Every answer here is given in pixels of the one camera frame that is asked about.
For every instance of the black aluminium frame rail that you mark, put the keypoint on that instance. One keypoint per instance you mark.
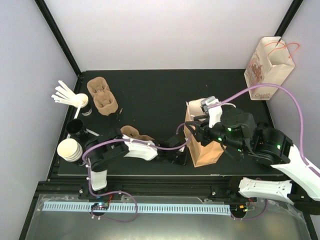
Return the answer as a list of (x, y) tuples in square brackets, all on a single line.
[(216, 188)]

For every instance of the black paper cup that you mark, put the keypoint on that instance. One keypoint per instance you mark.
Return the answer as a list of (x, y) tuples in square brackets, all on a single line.
[(76, 128)]

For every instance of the bundle of white wrapped straws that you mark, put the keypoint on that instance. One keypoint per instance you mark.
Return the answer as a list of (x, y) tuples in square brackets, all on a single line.
[(64, 95)]

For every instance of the brown pulp cup carrier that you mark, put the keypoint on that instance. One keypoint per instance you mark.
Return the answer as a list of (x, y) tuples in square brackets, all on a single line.
[(132, 132)]

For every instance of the left black corner post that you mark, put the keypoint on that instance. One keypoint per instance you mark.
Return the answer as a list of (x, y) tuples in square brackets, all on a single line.
[(46, 13)]

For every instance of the light blue cable duct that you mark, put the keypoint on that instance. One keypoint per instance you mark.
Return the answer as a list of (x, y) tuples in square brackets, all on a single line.
[(141, 208)]

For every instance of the stacked brown pulp cup carriers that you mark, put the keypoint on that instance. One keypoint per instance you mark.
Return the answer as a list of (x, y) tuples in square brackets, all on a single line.
[(103, 98)]

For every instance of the small green circuit board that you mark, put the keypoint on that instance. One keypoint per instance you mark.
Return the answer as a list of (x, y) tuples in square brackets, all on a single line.
[(100, 206)]

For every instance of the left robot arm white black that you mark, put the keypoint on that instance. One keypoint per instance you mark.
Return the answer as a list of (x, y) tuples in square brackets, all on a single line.
[(115, 145)]

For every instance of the right black corner post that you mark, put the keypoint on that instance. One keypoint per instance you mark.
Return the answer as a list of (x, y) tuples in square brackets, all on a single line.
[(288, 17)]

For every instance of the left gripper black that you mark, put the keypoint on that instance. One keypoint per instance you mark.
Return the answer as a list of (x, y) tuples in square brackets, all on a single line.
[(183, 160)]

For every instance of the white printed paper bag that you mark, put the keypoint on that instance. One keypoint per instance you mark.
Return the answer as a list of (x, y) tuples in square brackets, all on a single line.
[(271, 62)]

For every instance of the black corner post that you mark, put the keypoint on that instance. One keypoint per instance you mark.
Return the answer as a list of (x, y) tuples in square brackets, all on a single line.
[(46, 13), (288, 17)]

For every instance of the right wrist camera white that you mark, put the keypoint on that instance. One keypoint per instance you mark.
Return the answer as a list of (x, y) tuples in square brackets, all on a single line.
[(210, 106)]

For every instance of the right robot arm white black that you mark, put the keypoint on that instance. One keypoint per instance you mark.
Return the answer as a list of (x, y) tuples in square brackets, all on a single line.
[(267, 147)]

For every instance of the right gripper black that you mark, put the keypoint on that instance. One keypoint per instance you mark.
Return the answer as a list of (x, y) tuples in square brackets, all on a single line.
[(202, 135)]

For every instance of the paper cup holding stirrers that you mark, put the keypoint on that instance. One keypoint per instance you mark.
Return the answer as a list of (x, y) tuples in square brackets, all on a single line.
[(85, 107)]

